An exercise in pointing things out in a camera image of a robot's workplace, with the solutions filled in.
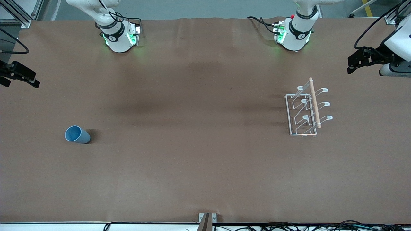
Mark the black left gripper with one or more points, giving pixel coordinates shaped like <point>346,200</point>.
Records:
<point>379,54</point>

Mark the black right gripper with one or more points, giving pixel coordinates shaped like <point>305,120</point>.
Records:
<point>4,72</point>

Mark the blue plastic cup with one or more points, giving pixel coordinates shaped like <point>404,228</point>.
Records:
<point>78,135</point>

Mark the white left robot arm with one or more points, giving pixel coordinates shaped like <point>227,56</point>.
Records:
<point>295,35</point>

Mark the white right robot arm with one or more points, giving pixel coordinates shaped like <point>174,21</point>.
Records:
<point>118,41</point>

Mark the grey metal tube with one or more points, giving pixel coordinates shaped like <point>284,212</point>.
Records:
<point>362,7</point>

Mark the brown table cover sheet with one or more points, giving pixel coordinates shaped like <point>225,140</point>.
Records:
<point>192,160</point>

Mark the aluminium frame profile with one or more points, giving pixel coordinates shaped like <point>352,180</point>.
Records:
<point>390,20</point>
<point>22,16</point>

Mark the grey metal bracket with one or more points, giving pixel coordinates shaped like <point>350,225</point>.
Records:
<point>214,218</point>

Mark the brown camera pole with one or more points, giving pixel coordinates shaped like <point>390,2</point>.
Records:
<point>205,224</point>

